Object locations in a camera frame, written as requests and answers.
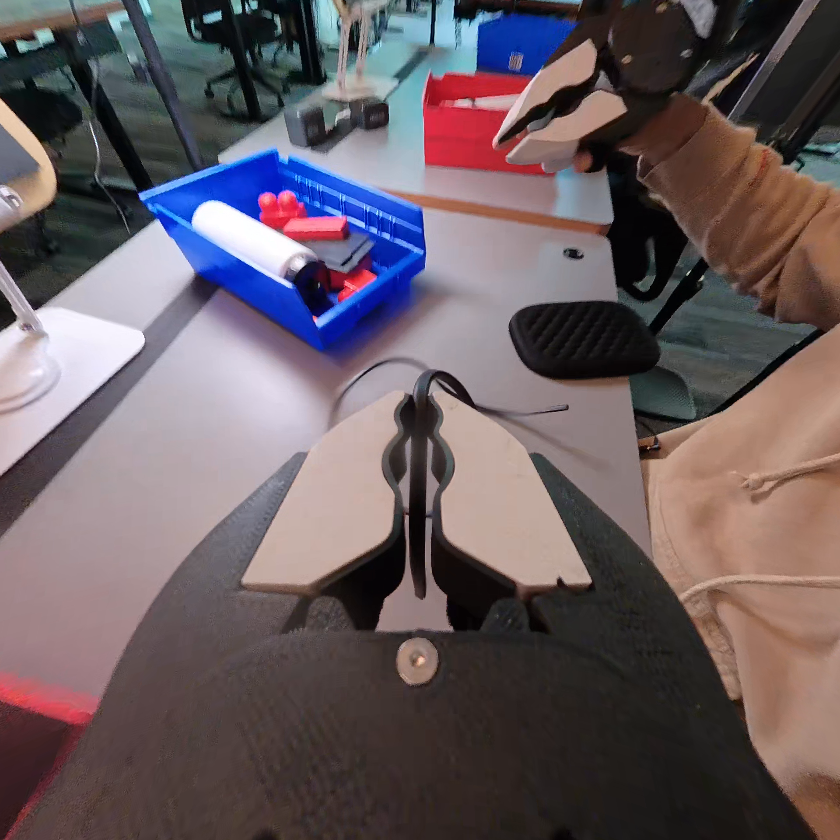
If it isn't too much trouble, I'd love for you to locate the grey mesh office chair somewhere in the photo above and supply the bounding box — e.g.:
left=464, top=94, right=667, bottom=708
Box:
left=632, top=363, right=699, bottom=422

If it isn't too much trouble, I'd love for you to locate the black office chair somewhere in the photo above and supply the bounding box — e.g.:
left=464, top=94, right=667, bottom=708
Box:
left=179, top=0, right=291, bottom=123

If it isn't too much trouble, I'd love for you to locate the white tape roll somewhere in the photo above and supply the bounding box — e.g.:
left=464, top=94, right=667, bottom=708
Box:
left=190, top=199, right=324, bottom=291

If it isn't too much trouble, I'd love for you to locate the small blue plastic bin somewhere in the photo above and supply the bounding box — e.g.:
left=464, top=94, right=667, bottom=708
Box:
left=474, top=12, right=580, bottom=77

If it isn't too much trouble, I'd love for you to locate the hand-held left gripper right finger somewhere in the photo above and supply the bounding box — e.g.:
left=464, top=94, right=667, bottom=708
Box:
left=430, top=392, right=593, bottom=631

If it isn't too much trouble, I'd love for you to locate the black plate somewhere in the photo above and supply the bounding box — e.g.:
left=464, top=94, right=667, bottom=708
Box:
left=308, top=231, right=376, bottom=273

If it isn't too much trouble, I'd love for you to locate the grey desk with wooden edge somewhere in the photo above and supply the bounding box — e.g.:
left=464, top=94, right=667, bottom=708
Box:
left=217, top=38, right=616, bottom=237

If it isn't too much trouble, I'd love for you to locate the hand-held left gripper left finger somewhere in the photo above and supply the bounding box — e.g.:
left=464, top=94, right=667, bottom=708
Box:
left=240, top=391, right=413, bottom=631

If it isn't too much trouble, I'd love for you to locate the black chair armrest pad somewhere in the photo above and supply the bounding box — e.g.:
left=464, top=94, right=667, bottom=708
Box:
left=507, top=300, right=662, bottom=382

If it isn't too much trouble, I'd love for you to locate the wooden office desk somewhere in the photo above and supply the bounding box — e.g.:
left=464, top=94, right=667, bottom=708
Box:
left=0, top=0, right=156, bottom=193

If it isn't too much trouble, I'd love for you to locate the white metal panel stand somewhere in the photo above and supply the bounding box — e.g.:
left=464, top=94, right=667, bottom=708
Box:
left=0, top=189, right=147, bottom=478

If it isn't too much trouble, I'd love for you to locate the red wooden block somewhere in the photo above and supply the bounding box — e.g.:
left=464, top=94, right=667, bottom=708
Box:
left=281, top=214, right=351, bottom=243

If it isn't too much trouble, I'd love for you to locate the grey light stand pole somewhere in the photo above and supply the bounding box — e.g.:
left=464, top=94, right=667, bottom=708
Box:
left=120, top=0, right=206, bottom=173

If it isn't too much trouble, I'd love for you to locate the black cable tie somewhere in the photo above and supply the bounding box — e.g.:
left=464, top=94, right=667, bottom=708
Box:
left=330, top=357, right=571, bottom=601

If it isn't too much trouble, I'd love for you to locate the red single-stud toy brick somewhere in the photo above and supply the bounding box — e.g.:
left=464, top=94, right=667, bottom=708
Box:
left=320, top=258, right=379, bottom=309

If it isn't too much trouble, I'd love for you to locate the person in beige hoodie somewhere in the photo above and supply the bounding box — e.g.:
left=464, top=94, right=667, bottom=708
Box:
left=638, top=327, right=840, bottom=840

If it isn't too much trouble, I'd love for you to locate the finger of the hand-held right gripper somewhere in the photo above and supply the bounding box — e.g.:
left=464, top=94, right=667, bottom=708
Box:
left=505, top=90, right=630, bottom=175
left=492, top=38, right=601, bottom=150

